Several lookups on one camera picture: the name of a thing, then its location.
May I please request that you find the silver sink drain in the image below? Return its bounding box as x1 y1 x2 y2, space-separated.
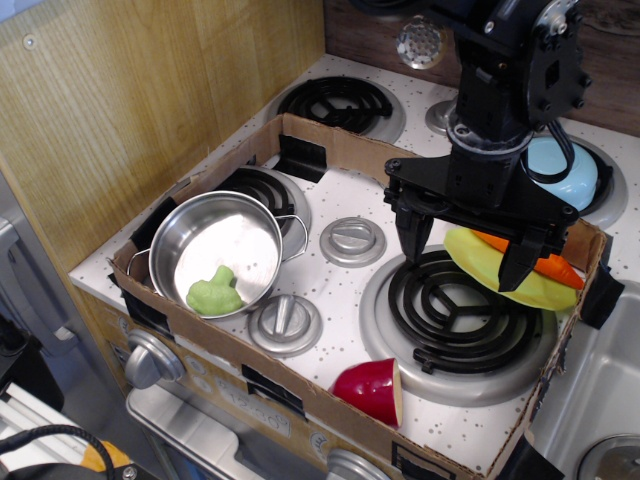
576 434 639 480

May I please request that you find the hanging silver strainer ladle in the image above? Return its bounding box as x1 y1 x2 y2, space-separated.
396 15 447 71

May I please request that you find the light blue bowl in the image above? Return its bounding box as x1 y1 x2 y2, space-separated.
527 136 598 211

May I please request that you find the yellow toy banana slice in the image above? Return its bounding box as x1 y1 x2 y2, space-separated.
444 227 581 311

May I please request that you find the silver front stove knob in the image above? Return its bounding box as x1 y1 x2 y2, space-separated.
247 294 323 357

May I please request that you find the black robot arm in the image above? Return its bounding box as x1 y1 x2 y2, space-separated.
357 1 591 292

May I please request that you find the orange toy carrot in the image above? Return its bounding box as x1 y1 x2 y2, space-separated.
472 230 584 290

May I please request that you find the front left black burner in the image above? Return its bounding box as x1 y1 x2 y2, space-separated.
216 166 311 258

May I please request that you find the silver sink basin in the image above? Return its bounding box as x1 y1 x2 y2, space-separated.
531 281 639 479

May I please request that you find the silver oven front knob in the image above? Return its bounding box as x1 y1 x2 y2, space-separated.
125 329 186 390

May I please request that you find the silver stove knob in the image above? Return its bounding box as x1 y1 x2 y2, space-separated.
247 294 323 357
425 97 457 136
319 217 387 268

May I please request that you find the silver centre stove knob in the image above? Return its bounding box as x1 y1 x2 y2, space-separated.
319 217 387 268

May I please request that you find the back right black burner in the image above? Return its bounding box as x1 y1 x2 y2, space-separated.
571 136 629 230

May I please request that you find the black cable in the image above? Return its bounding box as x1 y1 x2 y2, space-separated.
0 424 116 480

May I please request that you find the silver back stove knob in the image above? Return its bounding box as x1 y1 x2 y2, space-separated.
425 97 457 136

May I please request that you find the front right black burner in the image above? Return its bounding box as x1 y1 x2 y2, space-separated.
359 247 558 407

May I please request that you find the green toy broccoli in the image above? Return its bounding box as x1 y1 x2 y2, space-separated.
186 265 243 317

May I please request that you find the silver oven door handle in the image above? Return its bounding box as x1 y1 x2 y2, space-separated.
126 386 324 479

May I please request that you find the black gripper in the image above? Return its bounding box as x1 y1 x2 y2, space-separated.
384 134 579 292

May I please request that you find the red toy apple half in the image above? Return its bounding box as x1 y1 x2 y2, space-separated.
329 358 403 428

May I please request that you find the cardboard fence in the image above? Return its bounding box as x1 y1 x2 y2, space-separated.
112 114 621 479

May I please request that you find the stainless steel pot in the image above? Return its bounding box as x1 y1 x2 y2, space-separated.
126 191 309 321

